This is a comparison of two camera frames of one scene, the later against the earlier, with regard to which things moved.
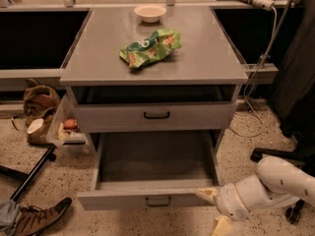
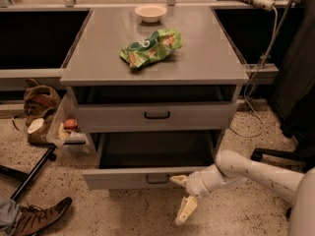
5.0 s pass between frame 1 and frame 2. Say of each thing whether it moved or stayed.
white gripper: moved
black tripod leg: stayed
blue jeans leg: stayed
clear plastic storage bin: stayed
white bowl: stayed
